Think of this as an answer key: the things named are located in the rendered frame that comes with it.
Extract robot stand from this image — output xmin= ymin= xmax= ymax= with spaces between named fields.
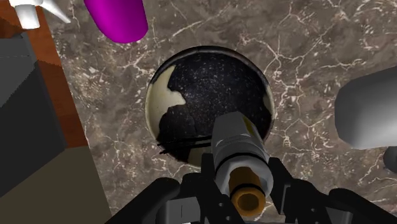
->
xmin=0 ymin=32 xmax=68 ymax=198

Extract black speckled bowl cream patches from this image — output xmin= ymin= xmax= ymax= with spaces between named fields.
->
xmin=144 ymin=45 xmax=276 ymax=170

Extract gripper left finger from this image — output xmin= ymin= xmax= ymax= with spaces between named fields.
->
xmin=105 ymin=153 xmax=237 ymax=224

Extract small dark grey rounded object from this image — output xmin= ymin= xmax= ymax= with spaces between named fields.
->
xmin=382 ymin=145 xmax=397 ymax=174

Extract grey cylinder with ochre cap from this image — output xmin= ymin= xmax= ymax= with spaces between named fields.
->
xmin=211 ymin=111 xmax=274 ymax=218

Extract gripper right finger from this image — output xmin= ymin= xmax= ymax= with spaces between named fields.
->
xmin=267 ymin=157 xmax=397 ymax=224

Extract magenta rounded bottle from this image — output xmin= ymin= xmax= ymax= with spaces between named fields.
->
xmin=83 ymin=0 xmax=150 ymax=44

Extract large grey rounded object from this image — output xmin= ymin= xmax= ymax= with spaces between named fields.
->
xmin=334 ymin=66 xmax=397 ymax=150

